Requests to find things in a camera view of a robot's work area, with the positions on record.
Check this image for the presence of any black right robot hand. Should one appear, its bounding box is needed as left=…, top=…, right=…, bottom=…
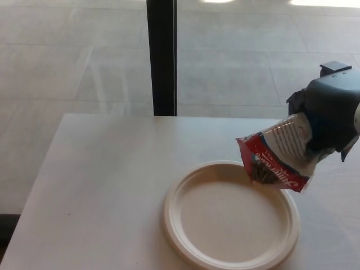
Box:
left=286, top=60, right=360, bottom=163

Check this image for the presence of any white round disposable plate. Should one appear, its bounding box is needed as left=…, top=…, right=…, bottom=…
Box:
left=163, top=160, right=300, bottom=270

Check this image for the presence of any red white sunflower seed bag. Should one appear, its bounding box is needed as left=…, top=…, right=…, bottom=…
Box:
left=235, top=112, right=338, bottom=194

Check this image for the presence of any black vertical window post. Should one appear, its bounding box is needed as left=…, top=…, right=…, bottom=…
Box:
left=146, top=0, right=179, bottom=116

